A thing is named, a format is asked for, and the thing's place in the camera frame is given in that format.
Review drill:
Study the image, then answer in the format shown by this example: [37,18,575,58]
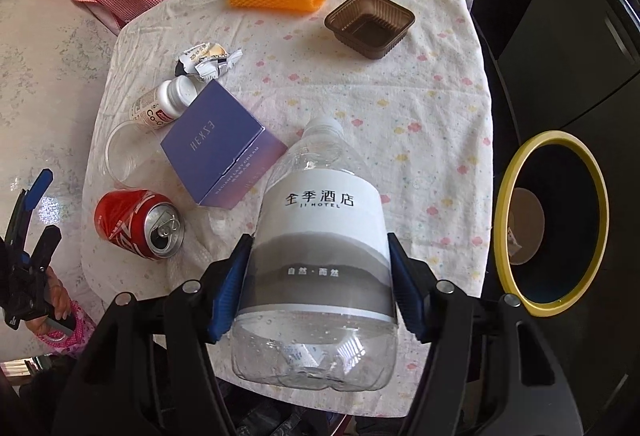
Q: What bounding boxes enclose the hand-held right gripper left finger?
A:
[52,233,256,436]

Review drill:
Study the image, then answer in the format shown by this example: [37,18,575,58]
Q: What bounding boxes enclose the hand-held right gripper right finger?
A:
[386,233,583,436]

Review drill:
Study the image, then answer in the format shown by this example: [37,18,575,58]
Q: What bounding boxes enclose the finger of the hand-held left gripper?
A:
[6,169,54,247]
[12,225,62,274]

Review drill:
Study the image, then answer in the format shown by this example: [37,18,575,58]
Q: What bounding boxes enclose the red soda can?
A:
[95,189,186,261]

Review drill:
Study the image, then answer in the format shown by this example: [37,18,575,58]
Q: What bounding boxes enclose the clear plastic cup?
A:
[105,121,173,189]

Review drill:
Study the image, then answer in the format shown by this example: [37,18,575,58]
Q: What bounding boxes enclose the clear plastic water bottle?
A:
[231,116,399,391]

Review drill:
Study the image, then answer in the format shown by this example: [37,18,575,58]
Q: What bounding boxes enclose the yellow-rimmed trash bin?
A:
[494,131,611,317]

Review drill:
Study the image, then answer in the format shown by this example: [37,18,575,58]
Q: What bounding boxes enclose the purple cardboard box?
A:
[161,80,288,207]

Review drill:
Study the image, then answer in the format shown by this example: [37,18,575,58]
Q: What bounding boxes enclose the brown plastic tray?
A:
[324,0,416,61]

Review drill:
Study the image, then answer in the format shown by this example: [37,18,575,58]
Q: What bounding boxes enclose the person's left hand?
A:
[27,266,77,342]

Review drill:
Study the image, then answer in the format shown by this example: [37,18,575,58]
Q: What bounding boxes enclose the white supplement bottle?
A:
[130,76,199,131]

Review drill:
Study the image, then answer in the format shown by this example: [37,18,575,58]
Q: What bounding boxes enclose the floral white tablecloth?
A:
[82,0,496,311]

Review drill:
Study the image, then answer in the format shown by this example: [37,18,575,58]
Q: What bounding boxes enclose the crumpled foil wrapper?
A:
[173,42,244,80]

